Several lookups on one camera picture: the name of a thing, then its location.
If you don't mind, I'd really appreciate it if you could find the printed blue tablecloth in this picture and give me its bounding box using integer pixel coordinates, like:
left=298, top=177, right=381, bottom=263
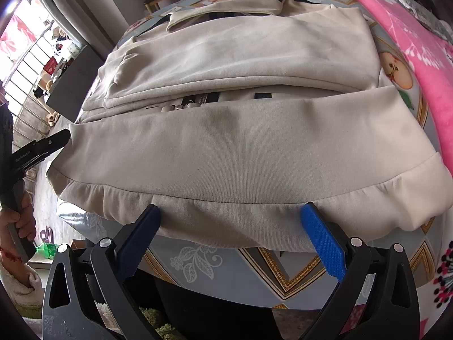
left=57, top=0, right=453, bottom=309

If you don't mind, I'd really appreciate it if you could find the metal window railing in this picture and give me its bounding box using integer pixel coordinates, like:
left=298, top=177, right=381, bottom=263
left=0, top=18, right=73, bottom=144

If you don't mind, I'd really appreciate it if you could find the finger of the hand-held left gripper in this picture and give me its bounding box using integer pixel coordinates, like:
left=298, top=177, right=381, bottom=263
left=12, top=129, right=72, bottom=171

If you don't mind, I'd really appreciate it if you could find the person's left hand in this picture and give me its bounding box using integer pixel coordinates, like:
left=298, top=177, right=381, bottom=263
left=0, top=191, right=37, bottom=256

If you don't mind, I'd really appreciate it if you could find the green fuzzy cloth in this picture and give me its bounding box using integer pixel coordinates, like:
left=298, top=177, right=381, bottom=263
left=140, top=306, right=186, bottom=340

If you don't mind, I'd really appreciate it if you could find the pink floral blanket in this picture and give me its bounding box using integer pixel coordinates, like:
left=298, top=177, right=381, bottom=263
left=319, top=0, right=453, bottom=326

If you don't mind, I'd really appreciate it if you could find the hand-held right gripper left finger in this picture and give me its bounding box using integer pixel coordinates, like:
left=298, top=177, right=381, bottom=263
left=42, top=204, right=163, bottom=340

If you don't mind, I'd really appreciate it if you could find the green plastic bottle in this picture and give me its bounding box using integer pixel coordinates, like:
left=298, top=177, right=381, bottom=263
left=35, top=243, right=59, bottom=260

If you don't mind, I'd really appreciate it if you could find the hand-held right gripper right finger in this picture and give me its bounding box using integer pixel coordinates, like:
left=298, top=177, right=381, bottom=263
left=297, top=203, right=420, bottom=340

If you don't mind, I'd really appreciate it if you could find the grey cabinet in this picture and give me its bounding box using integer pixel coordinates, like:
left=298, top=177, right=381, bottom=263
left=46, top=44, right=103, bottom=123

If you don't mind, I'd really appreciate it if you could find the cream hoodie with black stripes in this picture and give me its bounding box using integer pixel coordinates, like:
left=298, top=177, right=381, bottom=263
left=46, top=0, right=446, bottom=252

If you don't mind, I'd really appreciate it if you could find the grey curtain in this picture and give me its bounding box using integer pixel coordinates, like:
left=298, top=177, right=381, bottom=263
left=42, top=0, right=91, bottom=48

